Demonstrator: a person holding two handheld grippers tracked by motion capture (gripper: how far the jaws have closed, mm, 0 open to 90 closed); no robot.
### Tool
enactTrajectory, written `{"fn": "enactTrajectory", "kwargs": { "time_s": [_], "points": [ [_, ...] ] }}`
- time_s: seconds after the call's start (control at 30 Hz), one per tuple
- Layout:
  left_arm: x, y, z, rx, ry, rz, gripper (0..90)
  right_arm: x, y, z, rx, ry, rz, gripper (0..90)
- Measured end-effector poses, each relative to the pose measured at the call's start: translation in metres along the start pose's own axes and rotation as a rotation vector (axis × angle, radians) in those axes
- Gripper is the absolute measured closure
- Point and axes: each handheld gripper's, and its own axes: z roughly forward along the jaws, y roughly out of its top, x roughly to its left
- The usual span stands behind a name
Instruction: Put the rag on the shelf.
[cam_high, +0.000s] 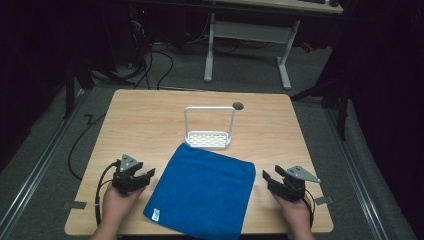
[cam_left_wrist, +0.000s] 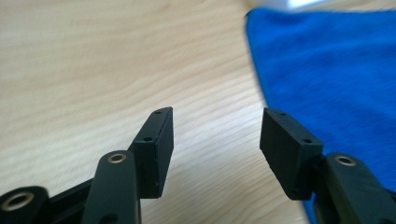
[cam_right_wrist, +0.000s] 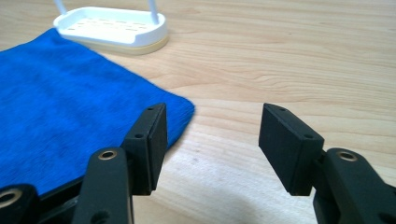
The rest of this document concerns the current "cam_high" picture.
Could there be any white rack with handle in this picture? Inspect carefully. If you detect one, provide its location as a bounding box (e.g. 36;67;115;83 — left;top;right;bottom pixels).
183;105;237;150

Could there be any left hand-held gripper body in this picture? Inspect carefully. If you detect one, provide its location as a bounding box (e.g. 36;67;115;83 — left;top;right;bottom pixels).
111;153;150;196

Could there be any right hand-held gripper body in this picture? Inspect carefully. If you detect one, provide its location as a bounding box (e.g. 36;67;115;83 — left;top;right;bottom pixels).
279;165;322;203

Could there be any blue cloth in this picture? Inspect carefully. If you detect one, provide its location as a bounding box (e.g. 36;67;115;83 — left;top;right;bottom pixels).
143;142;257;240

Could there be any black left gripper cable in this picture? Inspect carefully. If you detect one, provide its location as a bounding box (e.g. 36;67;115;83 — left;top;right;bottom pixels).
94;159;122;228

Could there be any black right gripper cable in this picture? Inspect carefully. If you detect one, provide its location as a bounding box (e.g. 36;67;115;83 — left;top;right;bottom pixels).
302;187;316;230

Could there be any grey tape piece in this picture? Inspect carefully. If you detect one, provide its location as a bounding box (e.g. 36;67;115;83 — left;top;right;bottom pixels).
314;195;334;206
62;200;88;211

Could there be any black metal stand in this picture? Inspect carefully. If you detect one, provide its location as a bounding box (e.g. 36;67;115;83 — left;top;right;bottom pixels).
62;54;136;120
289;74;350;142

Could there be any black floor cable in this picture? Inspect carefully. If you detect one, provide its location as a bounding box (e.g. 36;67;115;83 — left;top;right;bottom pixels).
67;113;107;182

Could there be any person's right hand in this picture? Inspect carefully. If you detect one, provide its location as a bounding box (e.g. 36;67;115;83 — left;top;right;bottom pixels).
271;191;314;232

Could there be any bundle of black cables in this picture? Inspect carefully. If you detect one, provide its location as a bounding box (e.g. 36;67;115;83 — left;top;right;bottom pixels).
128;18;175;91

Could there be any person's left hand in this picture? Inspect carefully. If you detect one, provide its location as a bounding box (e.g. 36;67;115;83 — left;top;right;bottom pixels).
101;182;146;232

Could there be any metal floor rail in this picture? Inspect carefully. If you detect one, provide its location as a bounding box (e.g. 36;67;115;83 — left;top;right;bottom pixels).
0;89;90;234
324;107;390;240

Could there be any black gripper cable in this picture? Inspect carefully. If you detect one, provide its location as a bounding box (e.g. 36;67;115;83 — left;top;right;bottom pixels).
302;187;316;230
94;159;122;228

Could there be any white-legged desk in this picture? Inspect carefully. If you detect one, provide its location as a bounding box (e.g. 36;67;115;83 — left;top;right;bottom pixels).
202;0;345;92

